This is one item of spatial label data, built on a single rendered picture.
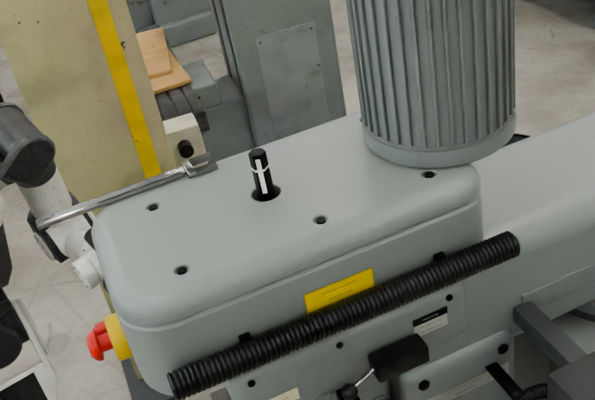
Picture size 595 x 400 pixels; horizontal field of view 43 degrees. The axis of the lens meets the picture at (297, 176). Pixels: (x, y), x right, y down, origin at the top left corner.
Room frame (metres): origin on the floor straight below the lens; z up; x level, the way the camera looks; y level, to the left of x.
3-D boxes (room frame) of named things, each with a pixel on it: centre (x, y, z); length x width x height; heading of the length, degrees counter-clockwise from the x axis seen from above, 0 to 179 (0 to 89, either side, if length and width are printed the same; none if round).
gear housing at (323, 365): (0.80, 0.00, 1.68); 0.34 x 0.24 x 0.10; 106
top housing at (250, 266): (0.80, 0.03, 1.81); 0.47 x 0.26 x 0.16; 106
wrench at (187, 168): (0.85, 0.22, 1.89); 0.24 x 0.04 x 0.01; 108
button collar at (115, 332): (0.73, 0.26, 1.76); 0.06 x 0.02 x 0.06; 16
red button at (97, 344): (0.72, 0.29, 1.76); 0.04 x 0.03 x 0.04; 16
